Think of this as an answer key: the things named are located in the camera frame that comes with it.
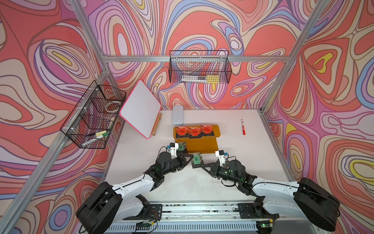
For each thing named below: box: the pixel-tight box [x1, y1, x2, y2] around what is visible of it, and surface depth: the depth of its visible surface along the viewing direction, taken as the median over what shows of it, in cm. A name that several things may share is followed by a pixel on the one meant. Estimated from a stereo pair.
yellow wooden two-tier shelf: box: [172, 124, 222, 155], surface depth 91 cm
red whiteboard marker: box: [240, 118, 246, 136], surface depth 110 cm
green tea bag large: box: [178, 141, 187, 152], surface depth 98 cm
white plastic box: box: [171, 105, 185, 125], surface depth 118 cm
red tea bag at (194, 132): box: [187, 126, 202, 139], surface depth 90 cm
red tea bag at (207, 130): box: [200, 124, 215, 137], surface depth 91 cm
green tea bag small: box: [190, 152, 203, 165], surface depth 80 cm
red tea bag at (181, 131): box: [175, 125, 189, 138], surface depth 90 cm
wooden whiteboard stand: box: [151, 113, 163, 137], surface depth 107 cm
